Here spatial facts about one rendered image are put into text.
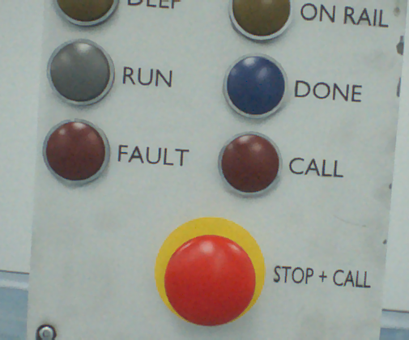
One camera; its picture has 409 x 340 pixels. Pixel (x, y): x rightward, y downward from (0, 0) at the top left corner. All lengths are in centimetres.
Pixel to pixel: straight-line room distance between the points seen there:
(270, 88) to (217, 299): 10
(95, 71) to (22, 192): 384
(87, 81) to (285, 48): 9
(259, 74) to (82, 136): 8
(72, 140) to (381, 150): 14
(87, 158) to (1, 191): 391
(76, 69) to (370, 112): 14
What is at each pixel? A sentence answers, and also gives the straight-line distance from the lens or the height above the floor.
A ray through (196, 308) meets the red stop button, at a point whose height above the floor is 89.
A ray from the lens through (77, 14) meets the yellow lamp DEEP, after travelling 29.
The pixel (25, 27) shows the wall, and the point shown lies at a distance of 418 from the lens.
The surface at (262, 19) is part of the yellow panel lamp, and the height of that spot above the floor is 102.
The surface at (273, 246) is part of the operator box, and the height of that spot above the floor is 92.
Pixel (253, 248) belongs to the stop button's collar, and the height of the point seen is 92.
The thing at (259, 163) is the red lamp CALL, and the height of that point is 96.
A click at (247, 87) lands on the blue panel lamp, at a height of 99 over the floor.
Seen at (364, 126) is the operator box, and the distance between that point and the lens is 29.
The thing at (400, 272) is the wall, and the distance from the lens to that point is 373.
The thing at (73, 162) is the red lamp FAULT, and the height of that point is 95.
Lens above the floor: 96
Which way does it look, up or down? 3 degrees down
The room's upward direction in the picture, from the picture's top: 4 degrees clockwise
